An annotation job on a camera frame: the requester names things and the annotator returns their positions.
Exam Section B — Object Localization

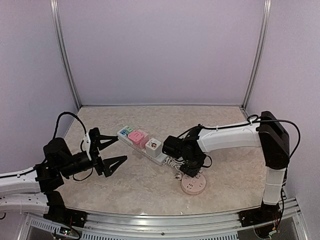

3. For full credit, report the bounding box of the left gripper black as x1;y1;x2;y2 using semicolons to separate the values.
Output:
59;134;127;178

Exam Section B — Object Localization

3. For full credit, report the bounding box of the round pink power socket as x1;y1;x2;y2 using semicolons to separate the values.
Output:
180;173;207;196

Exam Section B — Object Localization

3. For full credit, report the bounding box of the white multicolour power strip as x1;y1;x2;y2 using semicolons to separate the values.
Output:
117;126;169;166

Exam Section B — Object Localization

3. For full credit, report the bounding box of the green plug adapter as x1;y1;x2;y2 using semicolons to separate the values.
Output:
125;126;134;135

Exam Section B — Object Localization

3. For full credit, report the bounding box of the pink cube socket adapter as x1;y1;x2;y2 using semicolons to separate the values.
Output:
137;129;150;150

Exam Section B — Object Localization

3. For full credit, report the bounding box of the white cube socket adapter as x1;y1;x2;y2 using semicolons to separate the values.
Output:
145;138;162;158

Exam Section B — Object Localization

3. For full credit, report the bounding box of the pink plug adapter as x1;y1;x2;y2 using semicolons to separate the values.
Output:
127;130;145;145

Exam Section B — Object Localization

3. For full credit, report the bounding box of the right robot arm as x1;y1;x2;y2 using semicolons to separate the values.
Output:
162;111;291;226

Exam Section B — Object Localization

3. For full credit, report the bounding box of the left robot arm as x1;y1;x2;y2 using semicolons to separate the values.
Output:
0;127;128;228

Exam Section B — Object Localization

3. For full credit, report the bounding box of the power strip cord and plug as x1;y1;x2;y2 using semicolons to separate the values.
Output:
163;157;185;180

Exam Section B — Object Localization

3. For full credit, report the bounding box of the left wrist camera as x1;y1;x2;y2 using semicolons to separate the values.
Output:
80;133;91;153

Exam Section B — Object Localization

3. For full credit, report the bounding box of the front aluminium rail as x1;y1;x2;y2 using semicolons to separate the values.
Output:
23;197;301;240

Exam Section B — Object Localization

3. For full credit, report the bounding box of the left aluminium frame post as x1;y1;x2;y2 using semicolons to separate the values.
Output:
50;0;82;110

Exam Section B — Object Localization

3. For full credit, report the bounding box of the aluminium frame post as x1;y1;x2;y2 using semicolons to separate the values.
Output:
241;0;272;112
50;0;82;110

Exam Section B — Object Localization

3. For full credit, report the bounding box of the right aluminium frame post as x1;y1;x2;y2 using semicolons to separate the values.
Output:
241;0;272;112

